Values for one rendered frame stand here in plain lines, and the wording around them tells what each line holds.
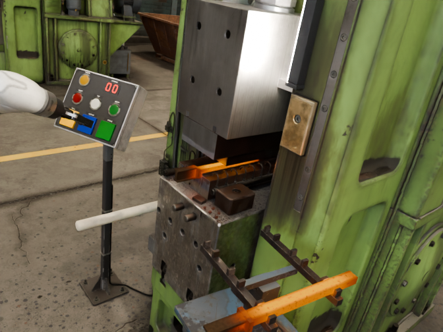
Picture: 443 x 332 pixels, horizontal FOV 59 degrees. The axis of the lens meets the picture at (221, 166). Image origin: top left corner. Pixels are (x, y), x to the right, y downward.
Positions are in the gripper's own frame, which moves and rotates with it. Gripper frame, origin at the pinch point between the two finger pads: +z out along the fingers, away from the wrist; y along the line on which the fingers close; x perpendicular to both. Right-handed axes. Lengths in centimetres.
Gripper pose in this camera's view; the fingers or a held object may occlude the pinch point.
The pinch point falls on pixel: (86, 122)
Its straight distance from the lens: 158.9
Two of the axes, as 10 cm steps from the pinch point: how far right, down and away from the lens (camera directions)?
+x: 3.4, -9.4, 0.6
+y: 8.9, 3.1, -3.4
